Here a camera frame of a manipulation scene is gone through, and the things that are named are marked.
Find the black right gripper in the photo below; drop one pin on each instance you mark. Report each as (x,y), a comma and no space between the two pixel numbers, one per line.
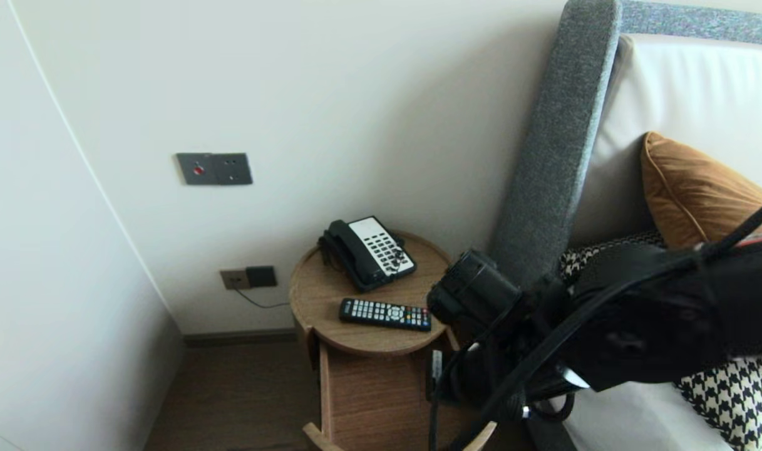
(512,376)

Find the black remote control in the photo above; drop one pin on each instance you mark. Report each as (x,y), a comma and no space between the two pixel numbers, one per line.
(384,313)

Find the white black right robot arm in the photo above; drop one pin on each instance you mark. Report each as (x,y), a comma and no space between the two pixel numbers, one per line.
(669,313)

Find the black and white telephone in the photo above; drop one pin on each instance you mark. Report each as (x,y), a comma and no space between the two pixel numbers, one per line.
(380,244)

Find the black telephone handset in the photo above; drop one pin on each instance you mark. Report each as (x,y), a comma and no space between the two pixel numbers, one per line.
(354,249)

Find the brown skirting board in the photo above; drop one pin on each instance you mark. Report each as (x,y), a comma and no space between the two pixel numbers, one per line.
(243,337)

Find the white bed sheet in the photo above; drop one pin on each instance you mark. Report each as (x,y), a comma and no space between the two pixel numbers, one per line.
(631,423)

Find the dark grey power socket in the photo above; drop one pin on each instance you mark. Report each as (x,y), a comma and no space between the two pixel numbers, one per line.
(262,276)

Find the black white houndstooth pillow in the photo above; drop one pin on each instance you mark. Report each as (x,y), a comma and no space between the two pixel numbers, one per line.
(731,401)

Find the brown velvet pillow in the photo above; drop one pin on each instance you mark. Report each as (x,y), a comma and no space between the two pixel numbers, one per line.
(700,194)

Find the white padded headboard cushion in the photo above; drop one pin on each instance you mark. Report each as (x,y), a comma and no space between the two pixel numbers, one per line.
(681,94)

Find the wall power outlet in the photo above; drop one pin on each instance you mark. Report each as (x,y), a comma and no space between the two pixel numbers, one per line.
(233,279)

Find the grey wall outlet plate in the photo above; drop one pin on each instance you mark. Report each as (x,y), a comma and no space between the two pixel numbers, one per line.
(234,168)

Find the grey switch plate red button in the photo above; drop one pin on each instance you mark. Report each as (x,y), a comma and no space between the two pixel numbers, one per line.
(198,169)

